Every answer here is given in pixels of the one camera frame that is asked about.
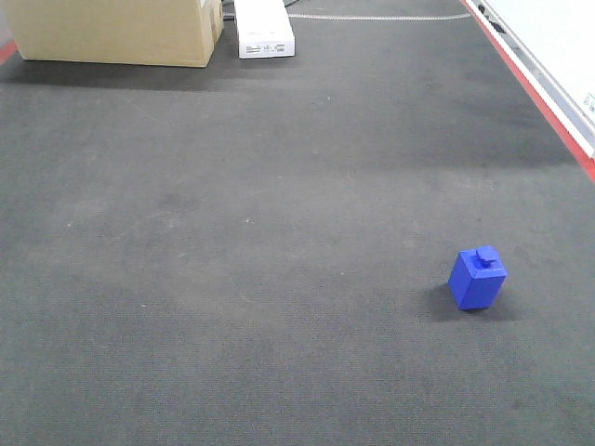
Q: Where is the white labelled carton box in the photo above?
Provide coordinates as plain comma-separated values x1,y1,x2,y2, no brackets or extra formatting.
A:
234,0,296,59

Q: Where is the white conveyor side rail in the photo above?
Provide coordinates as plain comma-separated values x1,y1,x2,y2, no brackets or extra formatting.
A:
463,1,594,168

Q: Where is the large cardboard box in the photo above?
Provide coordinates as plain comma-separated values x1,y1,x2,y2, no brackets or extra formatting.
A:
1,0,223,68

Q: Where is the small blue block part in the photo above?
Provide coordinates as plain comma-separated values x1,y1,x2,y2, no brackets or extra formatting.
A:
447,245,508,310

